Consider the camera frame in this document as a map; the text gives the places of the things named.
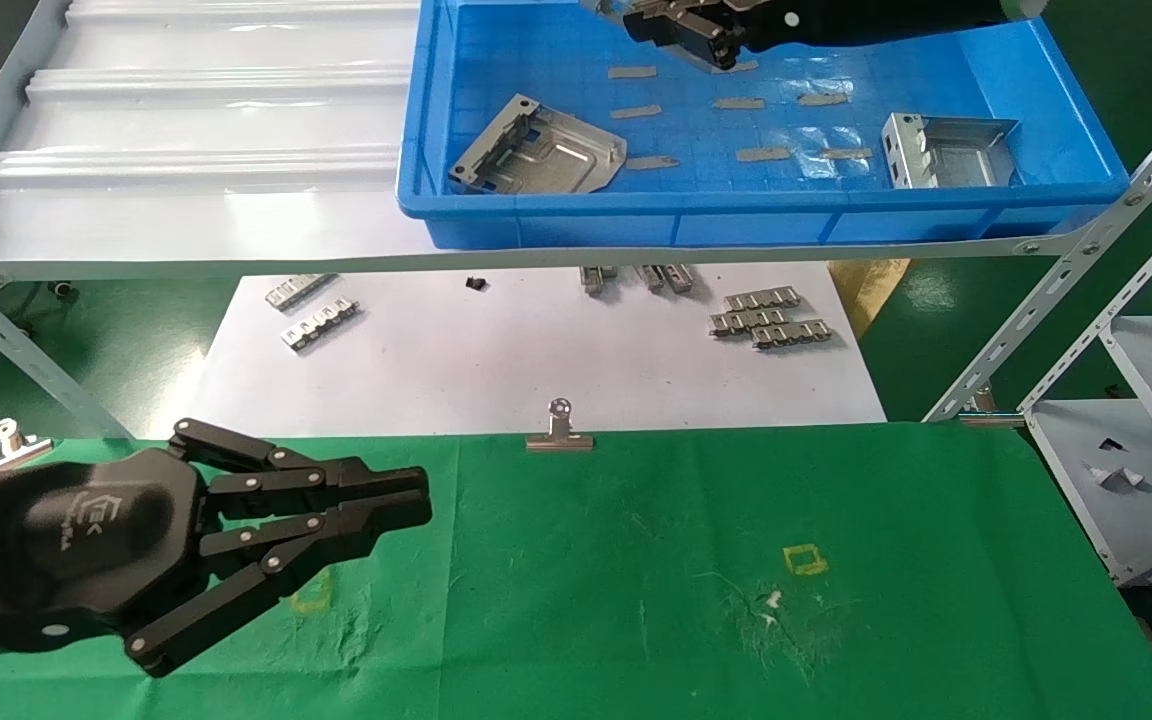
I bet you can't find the grey side shelf rack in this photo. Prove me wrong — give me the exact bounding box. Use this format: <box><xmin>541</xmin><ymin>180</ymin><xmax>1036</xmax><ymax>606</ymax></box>
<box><xmin>1020</xmin><ymin>185</ymin><xmax>1152</xmax><ymax>589</ymax></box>

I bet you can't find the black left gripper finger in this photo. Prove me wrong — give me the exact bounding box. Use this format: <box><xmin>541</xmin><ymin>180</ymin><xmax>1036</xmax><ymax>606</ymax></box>
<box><xmin>170</xmin><ymin>418</ymin><xmax>431</xmax><ymax>520</ymax></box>

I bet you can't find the brown cardboard sheet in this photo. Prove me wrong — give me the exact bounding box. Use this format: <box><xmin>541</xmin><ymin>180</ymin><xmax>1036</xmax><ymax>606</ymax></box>
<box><xmin>829</xmin><ymin>259</ymin><xmax>913</xmax><ymax>338</ymax></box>

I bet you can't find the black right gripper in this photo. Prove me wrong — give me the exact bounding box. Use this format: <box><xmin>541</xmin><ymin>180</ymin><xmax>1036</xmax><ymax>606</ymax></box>
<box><xmin>624</xmin><ymin>0</ymin><xmax>1004</xmax><ymax>72</ymax></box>

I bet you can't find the small white scrap piece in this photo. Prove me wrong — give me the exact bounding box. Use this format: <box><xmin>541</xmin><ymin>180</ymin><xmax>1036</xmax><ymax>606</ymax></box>
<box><xmin>1085</xmin><ymin>464</ymin><xmax>1148</xmax><ymax>492</ymax></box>

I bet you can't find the flat sheet metal plate part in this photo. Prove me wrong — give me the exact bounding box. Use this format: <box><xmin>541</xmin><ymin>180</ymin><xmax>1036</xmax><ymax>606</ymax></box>
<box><xmin>447</xmin><ymin>93</ymin><xmax>630</xmax><ymax>197</ymax></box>

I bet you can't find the folded sheet metal bracket part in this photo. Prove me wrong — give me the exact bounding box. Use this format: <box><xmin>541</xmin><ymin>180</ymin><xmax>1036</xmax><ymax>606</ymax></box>
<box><xmin>880</xmin><ymin>112</ymin><xmax>1021</xmax><ymax>192</ymax></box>

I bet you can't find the white metal shelf rack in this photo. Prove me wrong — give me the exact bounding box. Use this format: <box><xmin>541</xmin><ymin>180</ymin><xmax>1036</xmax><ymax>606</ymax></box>
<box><xmin>0</xmin><ymin>0</ymin><xmax>1152</xmax><ymax>442</ymax></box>

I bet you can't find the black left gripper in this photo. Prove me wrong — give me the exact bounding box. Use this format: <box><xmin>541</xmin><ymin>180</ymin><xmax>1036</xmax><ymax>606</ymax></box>
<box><xmin>0</xmin><ymin>446</ymin><xmax>434</xmax><ymax>678</ymax></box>

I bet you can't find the green table cloth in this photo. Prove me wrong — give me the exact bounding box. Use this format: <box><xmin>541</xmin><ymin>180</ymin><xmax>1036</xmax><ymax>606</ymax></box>
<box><xmin>0</xmin><ymin>421</ymin><xmax>1152</xmax><ymax>720</ymax></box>

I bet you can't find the blue plastic bin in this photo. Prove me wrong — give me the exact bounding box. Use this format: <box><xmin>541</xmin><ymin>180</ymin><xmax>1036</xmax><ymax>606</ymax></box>
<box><xmin>395</xmin><ymin>0</ymin><xmax>1133</xmax><ymax>252</ymax></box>

